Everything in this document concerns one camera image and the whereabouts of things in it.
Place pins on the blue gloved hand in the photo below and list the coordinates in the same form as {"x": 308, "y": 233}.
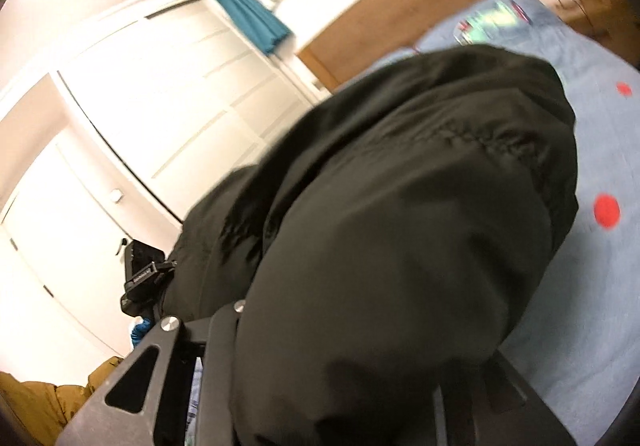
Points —
{"x": 140, "y": 327}

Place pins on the left teal curtain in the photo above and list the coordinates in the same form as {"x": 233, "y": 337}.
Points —
{"x": 259, "y": 25}

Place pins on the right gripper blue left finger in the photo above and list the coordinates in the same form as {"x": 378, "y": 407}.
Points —
{"x": 145, "y": 401}

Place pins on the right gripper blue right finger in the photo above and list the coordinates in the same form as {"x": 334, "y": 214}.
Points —
{"x": 492, "y": 404}

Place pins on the black puffer coat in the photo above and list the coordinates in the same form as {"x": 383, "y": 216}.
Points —
{"x": 270, "y": 234}

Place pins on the white wardrobe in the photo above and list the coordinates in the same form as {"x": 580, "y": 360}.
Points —
{"x": 116, "y": 143}

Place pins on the mustard yellow garment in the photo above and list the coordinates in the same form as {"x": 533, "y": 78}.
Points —
{"x": 42, "y": 409}

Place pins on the wooden headboard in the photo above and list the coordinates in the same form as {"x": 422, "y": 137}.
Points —
{"x": 367, "y": 31}

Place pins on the blue patterned bed cover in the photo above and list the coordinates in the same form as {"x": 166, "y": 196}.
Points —
{"x": 575, "y": 225}

